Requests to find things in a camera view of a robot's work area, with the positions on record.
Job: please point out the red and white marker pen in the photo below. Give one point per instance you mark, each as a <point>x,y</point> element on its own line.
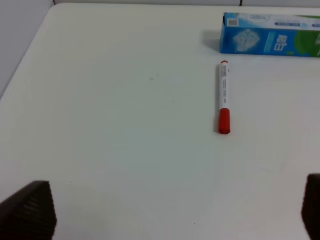
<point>224,122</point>

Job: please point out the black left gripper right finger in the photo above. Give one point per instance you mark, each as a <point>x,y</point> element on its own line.
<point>311,206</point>

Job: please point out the blue green toothpaste box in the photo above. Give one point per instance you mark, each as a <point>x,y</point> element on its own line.
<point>270,35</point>

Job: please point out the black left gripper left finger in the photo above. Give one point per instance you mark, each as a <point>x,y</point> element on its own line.
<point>29,214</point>

